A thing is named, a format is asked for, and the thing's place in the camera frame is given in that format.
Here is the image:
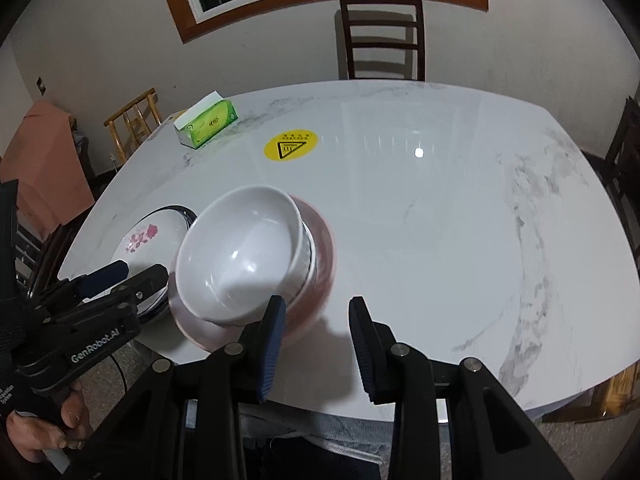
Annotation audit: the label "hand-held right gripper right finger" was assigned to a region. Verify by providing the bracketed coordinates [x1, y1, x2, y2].
[348, 296, 573, 480]

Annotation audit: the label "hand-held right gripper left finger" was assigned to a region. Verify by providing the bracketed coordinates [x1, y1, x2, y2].
[87, 296, 287, 480]

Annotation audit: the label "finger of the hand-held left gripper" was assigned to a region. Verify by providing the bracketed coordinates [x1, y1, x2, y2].
[37, 259, 132, 306]
[75, 263, 169, 321]

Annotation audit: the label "white rose print plate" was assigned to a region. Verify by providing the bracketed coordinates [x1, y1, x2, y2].
[107, 205, 196, 321]

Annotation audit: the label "large blue floral plate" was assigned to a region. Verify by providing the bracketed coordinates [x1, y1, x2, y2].
[140, 203, 198, 323]

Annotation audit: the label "large pink bowl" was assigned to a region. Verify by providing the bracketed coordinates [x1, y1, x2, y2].
[167, 194, 336, 353]

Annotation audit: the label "white ribbed bowl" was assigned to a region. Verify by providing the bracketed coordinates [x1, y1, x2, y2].
[175, 186, 307, 325]

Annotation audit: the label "white smooth small bowl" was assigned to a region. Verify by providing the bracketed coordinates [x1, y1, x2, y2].
[292, 210, 318, 293]

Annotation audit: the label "person's left hand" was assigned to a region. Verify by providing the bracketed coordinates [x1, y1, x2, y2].
[6, 380, 95, 463]

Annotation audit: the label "dark metal framed chair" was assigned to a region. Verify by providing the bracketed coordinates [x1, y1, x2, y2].
[15, 222, 76, 306]

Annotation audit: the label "person's grey pants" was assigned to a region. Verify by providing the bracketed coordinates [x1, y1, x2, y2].
[240, 402, 401, 480]

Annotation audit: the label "pink cloth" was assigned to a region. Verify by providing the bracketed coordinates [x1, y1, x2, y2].
[0, 101, 96, 238]

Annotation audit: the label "bamboo chair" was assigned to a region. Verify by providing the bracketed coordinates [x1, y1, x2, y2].
[103, 87, 163, 166]
[542, 360, 640, 426]

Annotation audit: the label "green tissue pack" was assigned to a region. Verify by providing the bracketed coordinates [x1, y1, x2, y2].
[173, 91, 239, 149]

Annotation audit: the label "round yellow warning sticker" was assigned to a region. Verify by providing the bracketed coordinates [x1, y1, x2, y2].
[264, 130, 319, 162]

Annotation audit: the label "dark wooden side chair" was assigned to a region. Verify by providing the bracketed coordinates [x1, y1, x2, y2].
[582, 96, 640, 261]

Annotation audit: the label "dark wooden slatted chair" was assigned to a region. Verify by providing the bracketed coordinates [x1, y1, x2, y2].
[336, 0, 426, 81]

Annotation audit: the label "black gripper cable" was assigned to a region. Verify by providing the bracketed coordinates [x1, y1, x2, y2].
[107, 347, 131, 401]

